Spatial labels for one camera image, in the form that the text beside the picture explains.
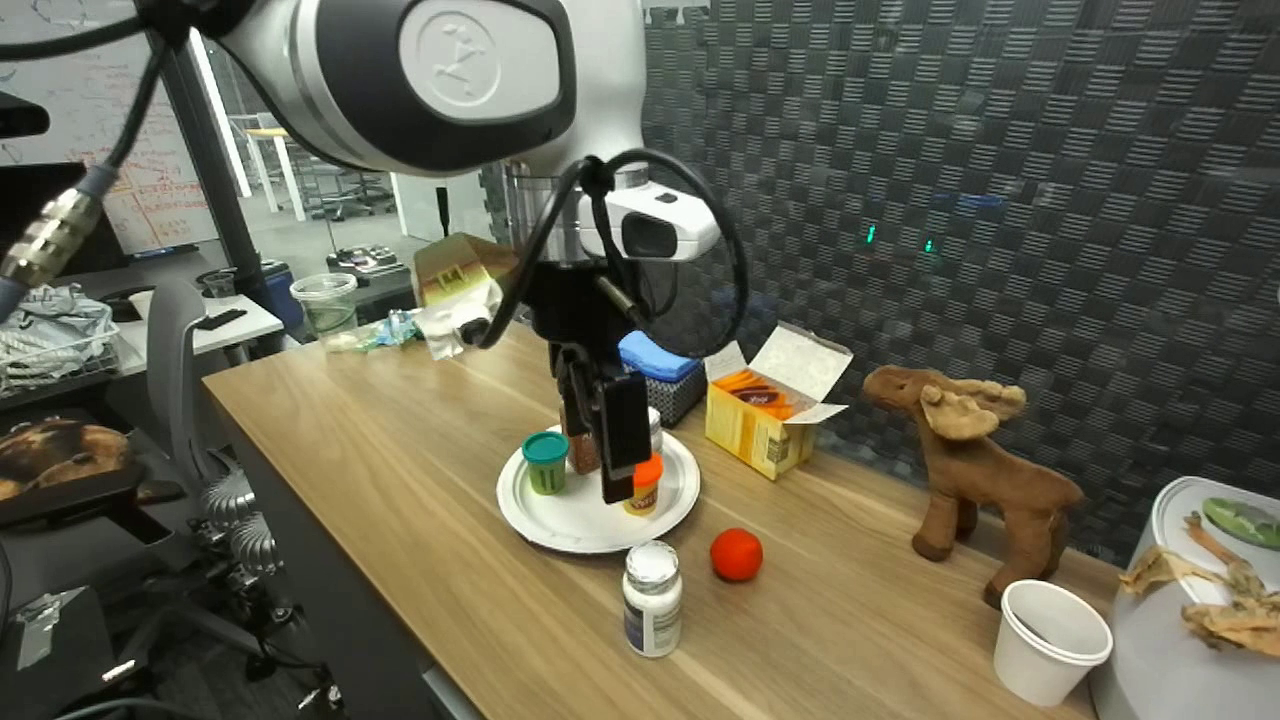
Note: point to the clear plastic cup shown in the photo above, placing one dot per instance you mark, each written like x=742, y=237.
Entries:
x=325, y=306

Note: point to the brown moose plush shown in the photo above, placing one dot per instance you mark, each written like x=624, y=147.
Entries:
x=987, y=483

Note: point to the orange lid dough can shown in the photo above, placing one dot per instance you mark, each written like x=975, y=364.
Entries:
x=650, y=483

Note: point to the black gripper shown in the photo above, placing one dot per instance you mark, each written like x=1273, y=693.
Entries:
x=587, y=306

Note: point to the tan cardboard box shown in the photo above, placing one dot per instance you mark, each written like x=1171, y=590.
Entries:
x=462, y=268

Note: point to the dark brown patterned object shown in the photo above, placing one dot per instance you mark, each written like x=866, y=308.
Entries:
x=61, y=452

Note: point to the teal crumpled wrapper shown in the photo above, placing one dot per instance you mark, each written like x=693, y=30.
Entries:
x=387, y=331

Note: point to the yellow open carton box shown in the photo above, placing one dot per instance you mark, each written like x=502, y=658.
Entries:
x=764, y=415

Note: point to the red tomato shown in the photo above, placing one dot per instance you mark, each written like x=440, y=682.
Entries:
x=736, y=558

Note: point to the dark grey patterned box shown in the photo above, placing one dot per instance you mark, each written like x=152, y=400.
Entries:
x=678, y=398

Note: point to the white plastic container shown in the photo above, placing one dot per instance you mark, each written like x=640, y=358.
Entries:
x=1184, y=643

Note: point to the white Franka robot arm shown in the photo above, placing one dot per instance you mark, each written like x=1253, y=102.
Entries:
x=424, y=73

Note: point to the grey crumpled cloth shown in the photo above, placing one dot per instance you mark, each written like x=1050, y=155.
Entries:
x=53, y=332

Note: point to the white paper plate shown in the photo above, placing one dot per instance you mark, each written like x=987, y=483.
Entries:
x=587, y=523

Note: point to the white paper cup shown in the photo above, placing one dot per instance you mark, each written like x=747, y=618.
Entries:
x=1044, y=644

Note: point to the black slanted pole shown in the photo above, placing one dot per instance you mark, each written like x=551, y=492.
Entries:
x=215, y=172

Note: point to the blue sponge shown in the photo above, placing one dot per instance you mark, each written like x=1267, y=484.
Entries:
x=656, y=358

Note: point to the teal lid dough can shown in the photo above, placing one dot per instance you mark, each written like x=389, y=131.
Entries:
x=545, y=461

